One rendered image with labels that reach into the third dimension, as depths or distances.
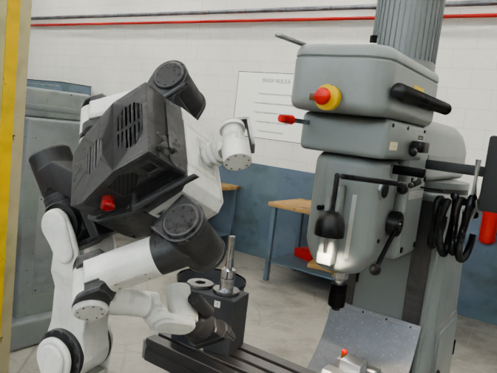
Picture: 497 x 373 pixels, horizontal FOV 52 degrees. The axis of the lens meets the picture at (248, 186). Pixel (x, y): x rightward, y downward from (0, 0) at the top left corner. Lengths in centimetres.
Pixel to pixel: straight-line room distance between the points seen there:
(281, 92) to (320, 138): 514
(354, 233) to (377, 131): 27
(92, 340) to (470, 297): 472
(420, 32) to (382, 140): 44
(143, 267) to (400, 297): 100
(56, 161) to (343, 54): 77
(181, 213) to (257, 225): 559
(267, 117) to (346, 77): 534
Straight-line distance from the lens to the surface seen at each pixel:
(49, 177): 141
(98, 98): 146
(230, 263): 169
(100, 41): 886
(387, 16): 163
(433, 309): 183
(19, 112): 264
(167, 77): 130
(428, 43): 161
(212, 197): 117
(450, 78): 573
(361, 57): 121
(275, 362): 175
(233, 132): 118
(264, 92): 660
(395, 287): 183
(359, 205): 133
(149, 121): 109
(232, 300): 167
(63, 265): 140
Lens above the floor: 167
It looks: 7 degrees down
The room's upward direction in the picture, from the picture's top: 7 degrees clockwise
